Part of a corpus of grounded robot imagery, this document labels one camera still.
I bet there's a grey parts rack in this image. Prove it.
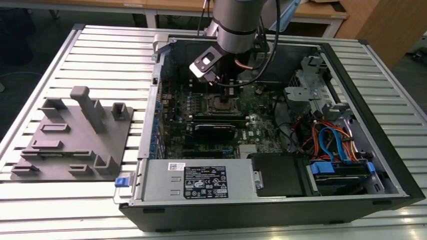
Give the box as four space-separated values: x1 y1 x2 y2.
10 85 135 181

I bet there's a CPU socket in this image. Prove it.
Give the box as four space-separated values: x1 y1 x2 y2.
206 93 243 116

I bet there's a red wire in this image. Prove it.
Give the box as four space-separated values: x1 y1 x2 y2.
288 116 322 154

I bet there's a black PC case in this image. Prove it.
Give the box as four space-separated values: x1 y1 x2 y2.
112 23 427 233

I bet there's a blue case latch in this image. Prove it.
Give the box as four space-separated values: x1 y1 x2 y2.
114 176 130 189

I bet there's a black graphics card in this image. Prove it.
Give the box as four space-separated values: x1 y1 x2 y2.
192 123 238 145

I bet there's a pale blue teach pendant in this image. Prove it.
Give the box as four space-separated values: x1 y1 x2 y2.
268 0 299 32

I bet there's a copper bent tube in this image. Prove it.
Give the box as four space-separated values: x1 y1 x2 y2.
232 57 254 72

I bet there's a metal disk bay cage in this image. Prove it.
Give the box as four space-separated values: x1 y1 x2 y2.
282 55 355 122

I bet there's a blue wire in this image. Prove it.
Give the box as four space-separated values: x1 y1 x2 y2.
318 126 353 165

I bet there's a black plastic shroud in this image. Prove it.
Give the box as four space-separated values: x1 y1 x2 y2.
248 151 315 198

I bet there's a black camera cable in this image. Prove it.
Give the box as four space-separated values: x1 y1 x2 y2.
228 0 280 88

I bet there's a hard disk in blue carrier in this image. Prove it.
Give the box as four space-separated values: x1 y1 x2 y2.
307 159 378 197

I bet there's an orange wire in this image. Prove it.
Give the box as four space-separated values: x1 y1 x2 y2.
329 123 362 163

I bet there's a silver power supply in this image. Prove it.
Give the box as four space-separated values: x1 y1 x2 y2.
131 158 266 201

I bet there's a silver chipset heatsink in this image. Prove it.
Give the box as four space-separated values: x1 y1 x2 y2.
238 144 260 155

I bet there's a black wire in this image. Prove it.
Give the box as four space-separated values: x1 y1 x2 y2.
272 96 303 154

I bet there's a wooden cabinet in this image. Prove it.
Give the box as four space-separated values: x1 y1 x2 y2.
338 0 427 71

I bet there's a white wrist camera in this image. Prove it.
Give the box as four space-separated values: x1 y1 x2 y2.
188 45 223 88

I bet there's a green motherboard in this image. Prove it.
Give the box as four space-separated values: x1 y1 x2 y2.
159 81 292 161

